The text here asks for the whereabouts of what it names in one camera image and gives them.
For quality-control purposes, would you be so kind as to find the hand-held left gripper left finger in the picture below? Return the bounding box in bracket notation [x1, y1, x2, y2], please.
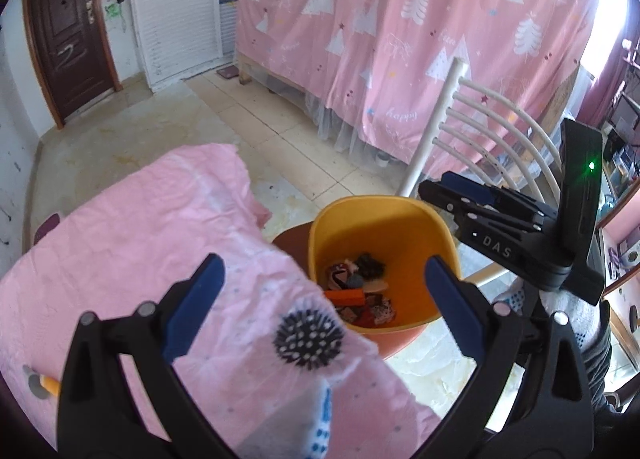
[55, 253, 236, 459]

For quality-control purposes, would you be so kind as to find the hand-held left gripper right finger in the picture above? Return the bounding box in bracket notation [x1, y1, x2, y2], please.
[424, 255, 598, 459]

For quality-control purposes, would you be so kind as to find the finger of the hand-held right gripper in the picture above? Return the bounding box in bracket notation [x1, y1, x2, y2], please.
[417, 180, 544, 233]
[440, 170, 559, 228]

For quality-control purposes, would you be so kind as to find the yellow plastic bin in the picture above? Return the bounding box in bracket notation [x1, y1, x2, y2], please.
[307, 195, 463, 336]

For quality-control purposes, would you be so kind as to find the black plastic bag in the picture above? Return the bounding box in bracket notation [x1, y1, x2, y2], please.
[354, 253, 387, 279]

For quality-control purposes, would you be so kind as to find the person's right forearm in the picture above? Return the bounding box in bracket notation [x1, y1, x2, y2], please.
[582, 336, 615, 407]

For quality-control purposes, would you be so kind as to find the person's right hand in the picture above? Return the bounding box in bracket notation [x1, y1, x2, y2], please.
[502, 283, 609, 348]

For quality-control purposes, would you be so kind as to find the white metal chair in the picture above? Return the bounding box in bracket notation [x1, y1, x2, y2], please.
[397, 58, 566, 285]

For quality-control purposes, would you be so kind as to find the patterned crumpled wrapper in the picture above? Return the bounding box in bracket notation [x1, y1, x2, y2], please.
[367, 295, 397, 325]

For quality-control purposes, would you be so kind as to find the cluttered pink desk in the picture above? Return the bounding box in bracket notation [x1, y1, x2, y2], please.
[597, 159, 640, 355]

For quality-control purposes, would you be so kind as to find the purple curtain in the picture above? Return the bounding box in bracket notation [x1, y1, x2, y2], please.
[580, 34, 640, 124]

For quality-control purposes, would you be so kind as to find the pink blanket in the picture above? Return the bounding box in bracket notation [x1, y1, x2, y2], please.
[0, 143, 441, 459]

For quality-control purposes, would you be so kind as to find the orange rectangular block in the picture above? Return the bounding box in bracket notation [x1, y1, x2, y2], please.
[324, 289, 366, 305]

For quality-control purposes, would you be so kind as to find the red white wrapper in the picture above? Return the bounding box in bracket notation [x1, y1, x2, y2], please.
[327, 261, 357, 290]

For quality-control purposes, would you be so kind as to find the round brown stool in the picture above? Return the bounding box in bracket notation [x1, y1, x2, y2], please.
[272, 224, 431, 360]

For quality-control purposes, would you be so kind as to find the black spiky ball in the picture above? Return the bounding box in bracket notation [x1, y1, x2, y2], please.
[274, 309, 346, 370]

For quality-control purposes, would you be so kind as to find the orange marker pen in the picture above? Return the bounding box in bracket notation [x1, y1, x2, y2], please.
[22, 365, 63, 399]

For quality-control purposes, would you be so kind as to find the pink tree-print curtain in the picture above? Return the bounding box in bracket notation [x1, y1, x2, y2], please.
[234, 0, 608, 180]

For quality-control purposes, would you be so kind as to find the white blue-dotted glove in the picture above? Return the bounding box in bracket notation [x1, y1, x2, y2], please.
[235, 374, 341, 459]

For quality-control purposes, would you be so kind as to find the bright window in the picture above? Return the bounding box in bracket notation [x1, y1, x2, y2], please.
[580, 0, 631, 84]

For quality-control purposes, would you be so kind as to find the dark purple object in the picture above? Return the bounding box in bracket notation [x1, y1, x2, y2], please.
[32, 213, 62, 245]

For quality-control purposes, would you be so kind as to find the white louvered wardrobe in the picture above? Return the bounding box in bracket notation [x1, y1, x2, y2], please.
[127, 0, 238, 92]

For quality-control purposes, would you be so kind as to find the dark brown door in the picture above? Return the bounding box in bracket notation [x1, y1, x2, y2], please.
[22, 0, 122, 130]

